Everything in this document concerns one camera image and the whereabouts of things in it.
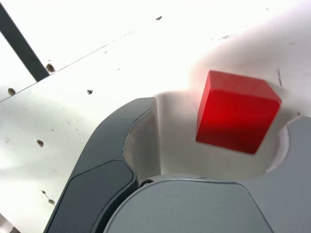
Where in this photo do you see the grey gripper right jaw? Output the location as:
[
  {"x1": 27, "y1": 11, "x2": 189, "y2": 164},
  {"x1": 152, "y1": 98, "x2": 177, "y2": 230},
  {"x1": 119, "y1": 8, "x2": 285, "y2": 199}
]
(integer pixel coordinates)
[{"x1": 102, "y1": 114, "x2": 311, "y2": 233}]

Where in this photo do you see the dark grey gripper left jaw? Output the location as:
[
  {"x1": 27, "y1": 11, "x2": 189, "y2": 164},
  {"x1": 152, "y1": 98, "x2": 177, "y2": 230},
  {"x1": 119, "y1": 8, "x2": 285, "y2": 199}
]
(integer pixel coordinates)
[{"x1": 44, "y1": 96, "x2": 162, "y2": 233}]

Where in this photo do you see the red cube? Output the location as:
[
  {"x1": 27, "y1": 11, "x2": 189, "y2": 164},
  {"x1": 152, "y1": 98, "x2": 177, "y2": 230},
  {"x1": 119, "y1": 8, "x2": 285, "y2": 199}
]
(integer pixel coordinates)
[{"x1": 195, "y1": 70, "x2": 283, "y2": 155}]

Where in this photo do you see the black tape strip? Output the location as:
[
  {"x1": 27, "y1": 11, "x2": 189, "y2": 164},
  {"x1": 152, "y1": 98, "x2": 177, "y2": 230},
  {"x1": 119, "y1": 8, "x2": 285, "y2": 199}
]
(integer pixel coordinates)
[{"x1": 0, "y1": 3, "x2": 51, "y2": 82}]

